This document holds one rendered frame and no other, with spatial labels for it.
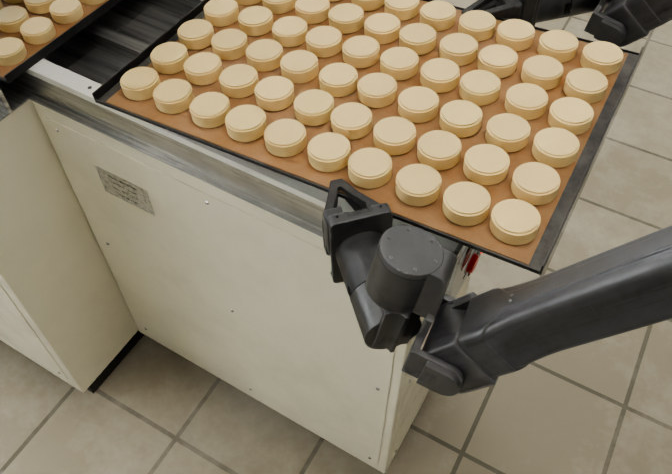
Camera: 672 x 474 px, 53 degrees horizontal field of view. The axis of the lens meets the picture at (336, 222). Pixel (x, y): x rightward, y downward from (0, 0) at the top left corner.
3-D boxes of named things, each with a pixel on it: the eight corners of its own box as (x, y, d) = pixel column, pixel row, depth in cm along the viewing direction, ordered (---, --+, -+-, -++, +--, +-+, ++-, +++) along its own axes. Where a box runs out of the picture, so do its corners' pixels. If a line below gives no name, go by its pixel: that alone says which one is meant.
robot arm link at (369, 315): (362, 362, 64) (416, 353, 66) (378, 322, 59) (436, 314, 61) (342, 303, 68) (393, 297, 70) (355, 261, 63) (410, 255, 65)
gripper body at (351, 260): (328, 270, 75) (347, 326, 70) (325, 211, 67) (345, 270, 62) (384, 257, 76) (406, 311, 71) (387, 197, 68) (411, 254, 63)
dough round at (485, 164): (478, 192, 74) (480, 180, 73) (454, 164, 77) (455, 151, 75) (516, 177, 75) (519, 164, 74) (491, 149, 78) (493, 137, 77)
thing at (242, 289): (142, 347, 173) (10, 69, 103) (222, 254, 191) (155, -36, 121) (383, 489, 151) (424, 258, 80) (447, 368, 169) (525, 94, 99)
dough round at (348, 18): (322, 24, 96) (321, 12, 95) (347, 10, 98) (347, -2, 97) (345, 39, 94) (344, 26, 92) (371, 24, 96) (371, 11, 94)
